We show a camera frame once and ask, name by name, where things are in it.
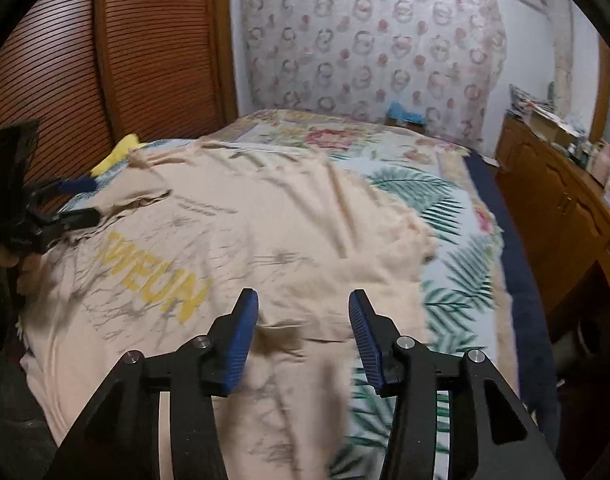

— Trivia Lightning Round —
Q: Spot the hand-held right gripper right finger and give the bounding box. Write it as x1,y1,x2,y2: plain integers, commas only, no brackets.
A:
348,289,566,480

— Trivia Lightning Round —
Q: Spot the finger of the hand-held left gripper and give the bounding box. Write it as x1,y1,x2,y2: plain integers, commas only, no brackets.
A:
27,176,100,211
32,208,102,255

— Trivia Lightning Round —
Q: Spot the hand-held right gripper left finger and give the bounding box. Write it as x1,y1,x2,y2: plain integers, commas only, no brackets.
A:
42,287,260,480

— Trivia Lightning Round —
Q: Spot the peach printed t-shirt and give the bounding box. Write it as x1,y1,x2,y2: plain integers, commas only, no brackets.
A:
20,137,438,480

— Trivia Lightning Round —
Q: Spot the person's left hand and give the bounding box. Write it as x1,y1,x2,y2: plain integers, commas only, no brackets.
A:
0,247,42,306

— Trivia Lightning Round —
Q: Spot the yellow cloth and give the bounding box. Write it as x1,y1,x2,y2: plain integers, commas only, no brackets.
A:
91,134,148,177

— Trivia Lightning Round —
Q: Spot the wooden louvered wardrobe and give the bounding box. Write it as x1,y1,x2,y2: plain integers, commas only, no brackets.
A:
0,0,239,243

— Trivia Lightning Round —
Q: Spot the navy bed sheet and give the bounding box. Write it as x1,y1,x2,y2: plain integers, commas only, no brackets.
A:
462,152,561,448

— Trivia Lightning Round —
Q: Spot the leaf and flower print blanket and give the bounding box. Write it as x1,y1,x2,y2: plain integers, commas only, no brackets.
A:
15,107,516,480

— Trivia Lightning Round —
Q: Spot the dark round object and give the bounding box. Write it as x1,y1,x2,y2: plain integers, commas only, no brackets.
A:
550,317,607,377

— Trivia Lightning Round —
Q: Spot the small blue cloth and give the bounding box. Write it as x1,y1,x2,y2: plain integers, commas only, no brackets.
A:
386,101,427,126

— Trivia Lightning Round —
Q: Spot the wooden dresser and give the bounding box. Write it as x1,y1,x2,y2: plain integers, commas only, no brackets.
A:
494,112,610,333

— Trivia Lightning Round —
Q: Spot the floral patterned headboard cover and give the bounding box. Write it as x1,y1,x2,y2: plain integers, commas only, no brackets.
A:
240,0,508,153

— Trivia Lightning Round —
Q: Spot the pile of papers and boxes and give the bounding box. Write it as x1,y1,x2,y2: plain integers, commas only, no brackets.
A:
508,81,588,148

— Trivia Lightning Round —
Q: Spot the wooden window frame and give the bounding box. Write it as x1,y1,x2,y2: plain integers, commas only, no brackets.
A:
592,35,610,153

